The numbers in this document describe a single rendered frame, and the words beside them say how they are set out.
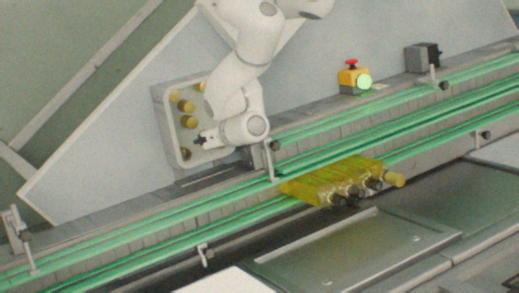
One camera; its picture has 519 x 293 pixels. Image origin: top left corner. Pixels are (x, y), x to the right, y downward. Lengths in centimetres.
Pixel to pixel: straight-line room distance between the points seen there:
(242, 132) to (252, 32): 28
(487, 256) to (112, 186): 97
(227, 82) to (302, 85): 62
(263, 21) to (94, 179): 70
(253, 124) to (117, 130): 42
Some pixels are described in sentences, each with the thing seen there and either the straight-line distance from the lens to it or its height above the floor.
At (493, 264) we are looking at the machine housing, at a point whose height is 144.
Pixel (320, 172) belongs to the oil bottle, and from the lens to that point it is 192.
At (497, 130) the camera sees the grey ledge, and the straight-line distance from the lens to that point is 254.
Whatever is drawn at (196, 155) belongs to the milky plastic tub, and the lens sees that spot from 193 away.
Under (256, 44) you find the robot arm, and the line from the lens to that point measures 145.
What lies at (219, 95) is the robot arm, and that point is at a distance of 156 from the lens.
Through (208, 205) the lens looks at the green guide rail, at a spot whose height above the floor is 95.
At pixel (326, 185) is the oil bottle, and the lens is 183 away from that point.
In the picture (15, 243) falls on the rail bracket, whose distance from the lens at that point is 176.
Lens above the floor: 251
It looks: 54 degrees down
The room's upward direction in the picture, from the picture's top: 109 degrees clockwise
